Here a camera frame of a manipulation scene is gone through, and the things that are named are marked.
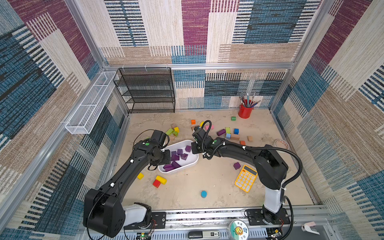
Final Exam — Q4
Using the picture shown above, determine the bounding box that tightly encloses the long purple brick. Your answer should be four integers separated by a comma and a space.
163, 164, 175, 172

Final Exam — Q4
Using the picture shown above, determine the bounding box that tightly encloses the purple cube cluster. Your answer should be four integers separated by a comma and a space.
185, 146, 192, 153

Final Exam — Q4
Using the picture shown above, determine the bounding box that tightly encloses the white plastic storage bin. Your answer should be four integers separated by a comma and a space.
158, 140, 199, 174

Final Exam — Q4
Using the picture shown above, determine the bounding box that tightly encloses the small purple cube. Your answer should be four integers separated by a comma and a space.
181, 154, 189, 160

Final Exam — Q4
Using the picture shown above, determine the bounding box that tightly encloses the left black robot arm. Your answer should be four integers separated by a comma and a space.
83, 130, 171, 238

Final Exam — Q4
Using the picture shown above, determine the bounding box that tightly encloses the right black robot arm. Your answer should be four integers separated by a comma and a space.
192, 126, 303, 225

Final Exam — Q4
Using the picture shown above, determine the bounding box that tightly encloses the yellow cylinder block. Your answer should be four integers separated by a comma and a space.
156, 176, 167, 185

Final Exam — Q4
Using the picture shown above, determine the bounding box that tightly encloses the yellow small cube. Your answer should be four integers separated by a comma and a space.
137, 173, 144, 180

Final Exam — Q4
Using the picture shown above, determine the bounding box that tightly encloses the red cube block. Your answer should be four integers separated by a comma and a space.
153, 180, 162, 188

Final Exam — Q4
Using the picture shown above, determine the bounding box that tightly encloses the lime green brick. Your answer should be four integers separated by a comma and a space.
166, 128, 174, 136

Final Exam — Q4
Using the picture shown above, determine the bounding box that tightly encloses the purple cube by calculator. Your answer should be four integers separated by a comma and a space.
234, 163, 242, 170

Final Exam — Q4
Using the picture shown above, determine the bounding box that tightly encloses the red pen cup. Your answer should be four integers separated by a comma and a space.
238, 105, 253, 119

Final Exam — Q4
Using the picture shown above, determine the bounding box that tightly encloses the blue round block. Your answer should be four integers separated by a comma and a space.
201, 191, 208, 198

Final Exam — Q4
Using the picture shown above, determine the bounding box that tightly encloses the yellow calculator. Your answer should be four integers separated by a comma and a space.
235, 165, 258, 193

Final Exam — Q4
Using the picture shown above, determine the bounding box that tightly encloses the roll of tape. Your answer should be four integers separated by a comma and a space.
274, 139, 290, 150

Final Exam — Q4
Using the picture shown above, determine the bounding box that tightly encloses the round green sticker badge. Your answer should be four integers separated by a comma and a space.
227, 220, 249, 240

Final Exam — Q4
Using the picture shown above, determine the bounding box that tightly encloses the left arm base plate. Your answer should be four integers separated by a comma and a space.
144, 212, 167, 231

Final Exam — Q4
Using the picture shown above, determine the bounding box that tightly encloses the black wire shelf rack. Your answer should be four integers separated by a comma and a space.
114, 68, 176, 114

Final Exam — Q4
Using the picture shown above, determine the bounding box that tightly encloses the white mesh wall basket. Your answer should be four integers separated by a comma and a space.
65, 72, 117, 135

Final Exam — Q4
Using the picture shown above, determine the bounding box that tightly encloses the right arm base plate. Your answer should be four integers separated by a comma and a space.
245, 208, 291, 226

